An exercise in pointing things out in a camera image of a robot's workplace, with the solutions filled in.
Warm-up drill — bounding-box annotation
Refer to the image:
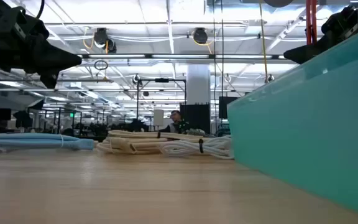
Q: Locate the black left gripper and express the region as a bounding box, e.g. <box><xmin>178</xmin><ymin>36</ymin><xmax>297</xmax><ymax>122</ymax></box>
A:
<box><xmin>0</xmin><ymin>7</ymin><xmax>83</xmax><ymax>90</ymax></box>

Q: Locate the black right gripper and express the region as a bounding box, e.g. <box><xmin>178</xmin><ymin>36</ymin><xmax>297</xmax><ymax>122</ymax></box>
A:
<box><xmin>283</xmin><ymin>6</ymin><xmax>358</xmax><ymax>65</ymax></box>

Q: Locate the light blue cable bundle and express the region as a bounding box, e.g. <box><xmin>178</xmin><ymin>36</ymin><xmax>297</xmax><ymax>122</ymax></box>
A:
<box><xmin>0</xmin><ymin>133</ymin><xmax>95</xmax><ymax>152</ymax></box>

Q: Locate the teal translucent plastic bin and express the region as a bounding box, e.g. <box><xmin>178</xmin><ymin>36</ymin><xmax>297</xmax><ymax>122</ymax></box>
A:
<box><xmin>227</xmin><ymin>23</ymin><xmax>358</xmax><ymax>220</ymax></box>

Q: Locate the thick beige cable bundle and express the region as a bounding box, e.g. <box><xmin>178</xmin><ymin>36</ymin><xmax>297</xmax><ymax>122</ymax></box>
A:
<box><xmin>96</xmin><ymin>136</ymin><xmax>169</xmax><ymax>156</ymax></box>

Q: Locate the white cable bundle black tie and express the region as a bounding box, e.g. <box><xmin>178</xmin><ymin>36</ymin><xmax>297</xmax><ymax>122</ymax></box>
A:
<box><xmin>158</xmin><ymin>135</ymin><xmax>234</xmax><ymax>161</ymax></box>

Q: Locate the red metal pole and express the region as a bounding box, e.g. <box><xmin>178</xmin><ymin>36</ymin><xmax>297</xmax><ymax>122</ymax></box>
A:
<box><xmin>305</xmin><ymin>0</ymin><xmax>318</xmax><ymax>45</ymax></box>

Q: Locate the black hanging panel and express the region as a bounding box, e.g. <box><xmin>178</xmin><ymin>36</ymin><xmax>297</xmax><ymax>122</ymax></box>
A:
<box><xmin>218</xmin><ymin>96</ymin><xmax>239</xmax><ymax>119</ymax></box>

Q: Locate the white building column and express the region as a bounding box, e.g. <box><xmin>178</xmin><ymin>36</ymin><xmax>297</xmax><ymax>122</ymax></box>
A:
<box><xmin>186</xmin><ymin>63</ymin><xmax>211</xmax><ymax>105</ymax></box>

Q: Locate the white sign board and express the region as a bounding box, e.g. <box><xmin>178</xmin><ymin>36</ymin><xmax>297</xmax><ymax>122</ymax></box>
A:
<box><xmin>153</xmin><ymin>109</ymin><xmax>165</xmax><ymax>127</ymax></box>

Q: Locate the black cabinet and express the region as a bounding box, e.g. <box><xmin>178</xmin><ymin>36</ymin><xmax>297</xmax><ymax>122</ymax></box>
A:
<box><xmin>179</xmin><ymin>103</ymin><xmax>211</xmax><ymax>135</ymax></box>

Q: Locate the long ceiling light bar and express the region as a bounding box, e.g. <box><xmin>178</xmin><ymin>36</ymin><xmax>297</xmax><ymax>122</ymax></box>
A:
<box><xmin>78</xmin><ymin>53</ymin><xmax>298</xmax><ymax>60</ymax></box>

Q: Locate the person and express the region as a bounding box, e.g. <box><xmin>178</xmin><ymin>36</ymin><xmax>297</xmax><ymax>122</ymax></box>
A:
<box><xmin>159</xmin><ymin>110</ymin><xmax>192</xmax><ymax>134</ymax></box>

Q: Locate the yellow hanging cord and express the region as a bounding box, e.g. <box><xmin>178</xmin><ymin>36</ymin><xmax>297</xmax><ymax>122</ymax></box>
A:
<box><xmin>259</xmin><ymin>0</ymin><xmax>269</xmax><ymax>83</ymax></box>

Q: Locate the black hanging cable loop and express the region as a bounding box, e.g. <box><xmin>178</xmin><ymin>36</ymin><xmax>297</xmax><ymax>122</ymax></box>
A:
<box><xmin>94</xmin><ymin>60</ymin><xmax>109</xmax><ymax>71</ymax></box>

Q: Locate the black ceiling cable reel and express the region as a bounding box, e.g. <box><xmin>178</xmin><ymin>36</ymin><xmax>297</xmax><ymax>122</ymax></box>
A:
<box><xmin>93</xmin><ymin>27</ymin><xmax>117</xmax><ymax>54</ymax></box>
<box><xmin>192</xmin><ymin>27</ymin><xmax>209</xmax><ymax>45</ymax></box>

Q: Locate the teal coiled hose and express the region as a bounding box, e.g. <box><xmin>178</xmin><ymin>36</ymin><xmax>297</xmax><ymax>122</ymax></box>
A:
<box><xmin>216</xmin><ymin>123</ymin><xmax>231</xmax><ymax>137</ymax></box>

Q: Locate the black metal frame stand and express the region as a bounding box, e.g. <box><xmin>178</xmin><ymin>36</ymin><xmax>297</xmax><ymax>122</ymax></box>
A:
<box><xmin>136</xmin><ymin>77</ymin><xmax>188</xmax><ymax>125</ymax></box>

